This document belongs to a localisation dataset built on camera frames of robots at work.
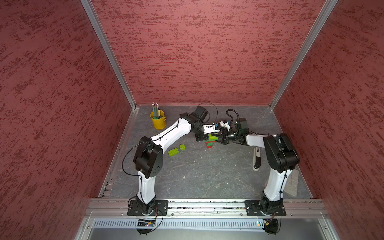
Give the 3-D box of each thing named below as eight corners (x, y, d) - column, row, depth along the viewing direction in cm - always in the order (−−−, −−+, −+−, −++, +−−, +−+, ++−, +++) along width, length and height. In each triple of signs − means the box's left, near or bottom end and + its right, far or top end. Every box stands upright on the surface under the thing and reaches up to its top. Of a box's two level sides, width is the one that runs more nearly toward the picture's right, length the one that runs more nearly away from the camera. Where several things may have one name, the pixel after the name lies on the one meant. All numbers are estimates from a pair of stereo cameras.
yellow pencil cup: (152, 129, 108) (148, 120, 99) (154, 119, 114) (151, 109, 105) (165, 129, 108) (162, 120, 99) (167, 119, 114) (164, 109, 105)
